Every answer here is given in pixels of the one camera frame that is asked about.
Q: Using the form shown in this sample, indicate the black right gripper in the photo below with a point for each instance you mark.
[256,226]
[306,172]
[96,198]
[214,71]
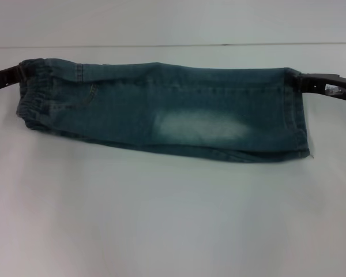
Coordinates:
[323,82]

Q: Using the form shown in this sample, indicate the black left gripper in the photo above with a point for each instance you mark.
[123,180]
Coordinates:
[3,79]

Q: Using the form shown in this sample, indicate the blue denim shorts with embroidery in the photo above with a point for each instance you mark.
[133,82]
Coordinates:
[176,115]

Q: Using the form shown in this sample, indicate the white label sticker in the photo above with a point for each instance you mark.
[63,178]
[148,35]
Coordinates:
[332,89]

